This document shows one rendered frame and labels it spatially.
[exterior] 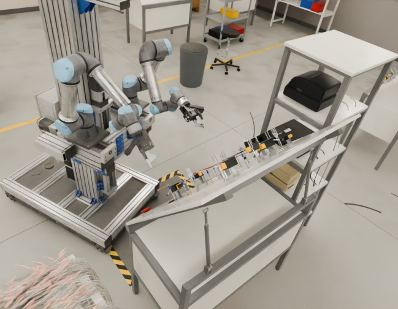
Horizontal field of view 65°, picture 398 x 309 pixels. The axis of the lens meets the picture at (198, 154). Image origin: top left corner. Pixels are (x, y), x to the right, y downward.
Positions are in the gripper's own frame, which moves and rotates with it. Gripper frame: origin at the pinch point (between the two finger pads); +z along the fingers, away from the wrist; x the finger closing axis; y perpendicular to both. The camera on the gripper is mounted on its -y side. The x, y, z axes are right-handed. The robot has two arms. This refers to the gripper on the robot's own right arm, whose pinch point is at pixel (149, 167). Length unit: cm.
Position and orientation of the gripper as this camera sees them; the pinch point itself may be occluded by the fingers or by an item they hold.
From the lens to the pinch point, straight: 174.5
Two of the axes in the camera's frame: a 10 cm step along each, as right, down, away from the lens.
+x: -2.0, 0.2, 9.8
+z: 4.5, 8.9, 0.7
